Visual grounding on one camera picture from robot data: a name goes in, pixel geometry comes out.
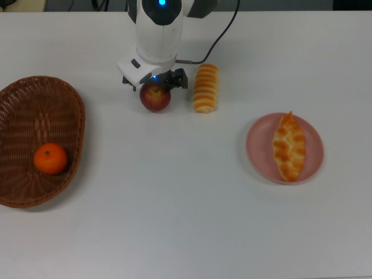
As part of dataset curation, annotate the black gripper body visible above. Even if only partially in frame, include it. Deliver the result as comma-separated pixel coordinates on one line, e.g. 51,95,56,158
141,69,174,87

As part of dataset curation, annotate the red toy apple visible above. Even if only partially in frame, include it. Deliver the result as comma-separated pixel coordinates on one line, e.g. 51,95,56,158
139,83,171,113

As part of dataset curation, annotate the ridged toy bread roll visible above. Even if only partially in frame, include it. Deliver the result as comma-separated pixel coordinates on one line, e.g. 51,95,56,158
193,63,219,114

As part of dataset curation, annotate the orange toy mandarin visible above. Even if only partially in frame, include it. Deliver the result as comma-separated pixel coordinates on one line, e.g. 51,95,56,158
33,142,69,175

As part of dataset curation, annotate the braided toy bread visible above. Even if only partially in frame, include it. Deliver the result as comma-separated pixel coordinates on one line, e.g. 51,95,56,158
271,110,306,183

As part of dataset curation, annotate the brown woven basket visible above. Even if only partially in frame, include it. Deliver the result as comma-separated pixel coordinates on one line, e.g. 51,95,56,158
0,76,87,209

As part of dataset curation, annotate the pink plate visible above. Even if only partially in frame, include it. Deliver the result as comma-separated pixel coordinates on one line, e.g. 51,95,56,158
246,112,325,185

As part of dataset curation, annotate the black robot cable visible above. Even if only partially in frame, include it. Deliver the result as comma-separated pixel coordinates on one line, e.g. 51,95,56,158
176,0,241,65

